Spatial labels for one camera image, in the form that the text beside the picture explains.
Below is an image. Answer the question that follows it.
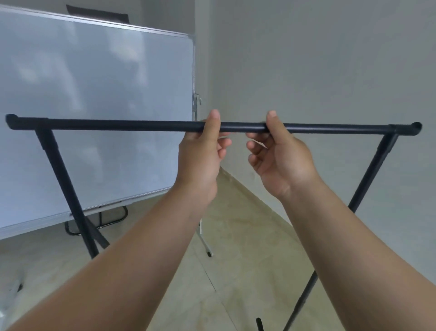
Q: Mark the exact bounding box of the person's left forearm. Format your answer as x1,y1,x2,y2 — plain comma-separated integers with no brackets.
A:
6,182,218,331

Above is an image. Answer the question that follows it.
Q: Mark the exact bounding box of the black metal clothes rack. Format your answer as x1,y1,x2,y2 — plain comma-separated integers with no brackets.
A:
5,113,423,331

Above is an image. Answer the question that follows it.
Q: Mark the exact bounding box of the white whiteboard on stand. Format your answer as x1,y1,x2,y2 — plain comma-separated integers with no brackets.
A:
0,3,214,259

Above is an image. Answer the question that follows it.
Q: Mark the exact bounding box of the person's right forearm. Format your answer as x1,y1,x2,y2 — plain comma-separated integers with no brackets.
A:
280,179,436,331

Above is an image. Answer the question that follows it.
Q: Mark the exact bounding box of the person's left hand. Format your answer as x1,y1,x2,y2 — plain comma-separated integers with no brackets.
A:
175,109,233,209

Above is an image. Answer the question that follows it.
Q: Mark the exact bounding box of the person's right hand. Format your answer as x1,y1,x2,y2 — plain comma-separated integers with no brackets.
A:
246,110,323,202

